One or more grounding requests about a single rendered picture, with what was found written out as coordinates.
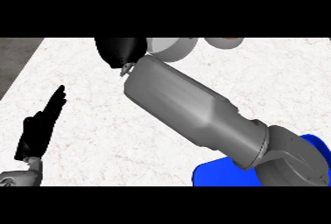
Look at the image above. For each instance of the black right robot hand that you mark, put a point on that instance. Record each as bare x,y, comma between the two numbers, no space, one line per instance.
118,51

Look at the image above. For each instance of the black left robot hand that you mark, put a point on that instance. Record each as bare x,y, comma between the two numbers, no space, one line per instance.
38,131

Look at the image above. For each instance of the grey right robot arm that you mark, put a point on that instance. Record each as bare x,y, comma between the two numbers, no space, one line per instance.
207,116

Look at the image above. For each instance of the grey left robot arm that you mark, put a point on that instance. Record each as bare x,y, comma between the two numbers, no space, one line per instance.
23,176

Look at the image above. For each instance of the grey metal pot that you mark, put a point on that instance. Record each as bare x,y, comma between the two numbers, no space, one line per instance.
171,48

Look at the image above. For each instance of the blue tray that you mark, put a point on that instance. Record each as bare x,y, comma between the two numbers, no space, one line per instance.
223,175

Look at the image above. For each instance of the pale grey round bowl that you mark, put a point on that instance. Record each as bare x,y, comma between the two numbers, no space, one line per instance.
223,42

